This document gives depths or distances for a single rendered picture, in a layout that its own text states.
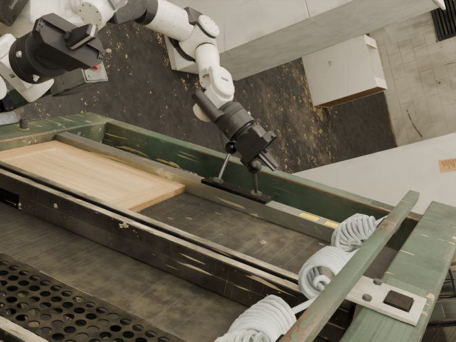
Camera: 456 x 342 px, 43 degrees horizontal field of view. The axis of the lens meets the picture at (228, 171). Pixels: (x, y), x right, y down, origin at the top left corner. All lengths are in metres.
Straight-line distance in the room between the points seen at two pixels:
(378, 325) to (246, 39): 3.09
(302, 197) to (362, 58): 4.70
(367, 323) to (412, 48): 8.73
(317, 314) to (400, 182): 4.42
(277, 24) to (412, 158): 1.80
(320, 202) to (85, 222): 0.74
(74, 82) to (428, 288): 1.37
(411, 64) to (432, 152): 4.72
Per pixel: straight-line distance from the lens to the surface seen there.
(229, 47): 3.95
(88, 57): 1.02
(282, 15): 3.81
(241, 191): 1.57
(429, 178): 4.96
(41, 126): 1.93
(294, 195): 1.76
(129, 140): 2.02
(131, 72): 3.83
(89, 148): 1.81
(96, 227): 1.27
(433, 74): 9.48
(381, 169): 5.04
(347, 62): 6.42
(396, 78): 9.59
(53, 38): 1.00
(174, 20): 1.72
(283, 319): 0.71
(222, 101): 1.57
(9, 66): 1.14
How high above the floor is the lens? 2.23
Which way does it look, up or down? 30 degrees down
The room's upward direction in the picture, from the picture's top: 75 degrees clockwise
